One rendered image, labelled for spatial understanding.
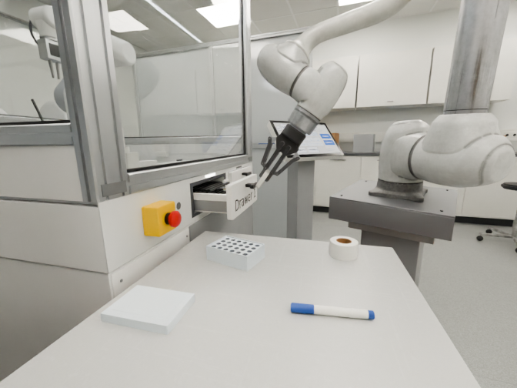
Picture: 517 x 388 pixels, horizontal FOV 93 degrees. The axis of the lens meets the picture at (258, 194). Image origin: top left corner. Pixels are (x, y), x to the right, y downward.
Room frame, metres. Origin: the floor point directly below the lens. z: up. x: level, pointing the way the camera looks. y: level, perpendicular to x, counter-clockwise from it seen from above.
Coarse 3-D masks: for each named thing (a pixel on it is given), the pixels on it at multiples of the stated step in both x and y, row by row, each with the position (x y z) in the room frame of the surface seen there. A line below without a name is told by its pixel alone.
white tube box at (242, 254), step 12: (216, 240) 0.62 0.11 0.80; (228, 240) 0.62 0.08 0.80; (240, 240) 0.62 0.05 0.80; (216, 252) 0.57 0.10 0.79; (228, 252) 0.55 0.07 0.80; (240, 252) 0.55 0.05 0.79; (252, 252) 0.54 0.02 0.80; (264, 252) 0.59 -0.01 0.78; (228, 264) 0.55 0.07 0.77; (240, 264) 0.53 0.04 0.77; (252, 264) 0.54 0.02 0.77
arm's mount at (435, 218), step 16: (336, 192) 0.97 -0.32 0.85; (352, 192) 0.97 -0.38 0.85; (368, 192) 0.96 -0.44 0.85; (432, 192) 0.95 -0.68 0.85; (448, 192) 0.94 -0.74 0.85; (336, 208) 0.91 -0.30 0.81; (352, 208) 0.87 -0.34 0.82; (368, 208) 0.84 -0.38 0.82; (384, 208) 0.80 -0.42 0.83; (400, 208) 0.77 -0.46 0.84; (416, 208) 0.77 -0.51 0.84; (432, 208) 0.76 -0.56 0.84; (448, 208) 0.76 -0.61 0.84; (368, 224) 0.83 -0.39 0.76; (384, 224) 0.80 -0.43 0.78; (400, 224) 0.77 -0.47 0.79; (416, 224) 0.74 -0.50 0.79; (432, 224) 0.72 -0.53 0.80; (448, 224) 0.69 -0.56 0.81; (448, 240) 0.69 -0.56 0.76
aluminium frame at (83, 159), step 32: (64, 0) 0.45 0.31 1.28; (96, 0) 0.50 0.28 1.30; (64, 32) 0.46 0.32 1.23; (96, 32) 0.49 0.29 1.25; (64, 64) 0.46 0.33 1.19; (96, 64) 0.48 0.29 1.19; (96, 96) 0.47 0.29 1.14; (0, 128) 0.50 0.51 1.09; (32, 128) 0.48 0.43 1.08; (64, 128) 0.46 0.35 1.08; (96, 128) 0.47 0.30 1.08; (0, 160) 0.51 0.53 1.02; (32, 160) 0.49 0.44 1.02; (64, 160) 0.47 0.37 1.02; (96, 160) 0.46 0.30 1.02; (192, 160) 0.82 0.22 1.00; (224, 160) 1.03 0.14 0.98; (0, 192) 0.52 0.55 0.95; (32, 192) 0.49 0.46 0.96; (64, 192) 0.47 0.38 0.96; (96, 192) 0.45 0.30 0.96; (128, 192) 0.52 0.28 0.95
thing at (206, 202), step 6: (222, 186) 1.01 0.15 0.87; (198, 198) 0.77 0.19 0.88; (204, 198) 0.77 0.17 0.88; (210, 198) 0.76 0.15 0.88; (216, 198) 0.76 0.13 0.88; (222, 198) 0.75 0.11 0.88; (198, 204) 0.77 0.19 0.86; (204, 204) 0.77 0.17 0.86; (210, 204) 0.76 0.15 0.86; (216, 204) 0.76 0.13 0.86; (222, 204) 0.75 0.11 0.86; (198, 210) 0.78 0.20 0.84; (204, 210) 0.77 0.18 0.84; (210, 210) 0.76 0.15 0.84; (216, 210) 0.76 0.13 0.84; (222, 210) 0.75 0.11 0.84
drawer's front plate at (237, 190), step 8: (248, 176) 0.92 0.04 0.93; (256, 176) 1.00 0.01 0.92; (232, 184) 0.74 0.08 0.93; (240, 184) 0.80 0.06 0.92; (232, 192) 0.73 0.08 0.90; (240, 192) 0.80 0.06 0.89; (248, 192) 0.89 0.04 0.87; (256, 192) 1.00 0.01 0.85; (232, 200) 0.73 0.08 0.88; (232, 208) 0.73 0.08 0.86; (240, 208) 0.80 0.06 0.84; (232, 216) 0.73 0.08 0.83
